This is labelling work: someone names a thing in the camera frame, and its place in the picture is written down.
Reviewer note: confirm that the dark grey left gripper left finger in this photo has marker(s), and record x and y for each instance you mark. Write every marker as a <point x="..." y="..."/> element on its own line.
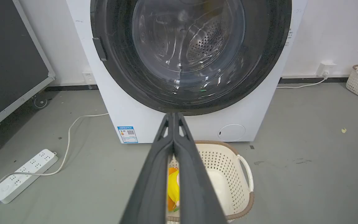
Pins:
<point x="152" y="183"/>

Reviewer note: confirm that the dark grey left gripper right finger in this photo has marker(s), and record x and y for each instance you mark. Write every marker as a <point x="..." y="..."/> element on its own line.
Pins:
<point x="194" y="186"/>

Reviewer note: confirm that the white front-load washing machine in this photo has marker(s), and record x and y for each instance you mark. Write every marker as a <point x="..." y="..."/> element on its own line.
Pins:
<point x="129" y="102"/>

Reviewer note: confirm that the round dark washing machine door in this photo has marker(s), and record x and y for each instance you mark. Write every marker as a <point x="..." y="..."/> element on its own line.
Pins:
<point x="259" y="62"/>

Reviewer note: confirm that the yellow orange cloth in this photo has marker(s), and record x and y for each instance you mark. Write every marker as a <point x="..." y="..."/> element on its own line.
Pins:
<point x="173" y="188"/>

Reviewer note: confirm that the white perforated laundry basket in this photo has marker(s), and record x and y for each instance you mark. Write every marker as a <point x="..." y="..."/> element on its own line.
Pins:
<point x="225" y="174"/>

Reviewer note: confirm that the white power strip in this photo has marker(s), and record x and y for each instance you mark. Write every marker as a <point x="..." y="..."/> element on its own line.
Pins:
<point x="23" y="175"/>

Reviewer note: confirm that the black caster wheel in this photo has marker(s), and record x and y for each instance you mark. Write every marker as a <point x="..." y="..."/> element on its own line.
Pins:
<point x="40" y="101"/>

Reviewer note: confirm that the white wall socket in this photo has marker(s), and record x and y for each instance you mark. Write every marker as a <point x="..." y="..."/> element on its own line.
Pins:
<point x="89" y="76"/>

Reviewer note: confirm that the white wall power adapter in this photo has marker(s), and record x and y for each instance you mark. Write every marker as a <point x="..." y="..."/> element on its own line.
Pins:
<point x="325" y="68"/>

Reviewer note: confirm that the black board with grey frame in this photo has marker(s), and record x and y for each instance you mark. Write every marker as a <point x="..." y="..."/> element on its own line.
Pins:
<point x="8" y="59"/>

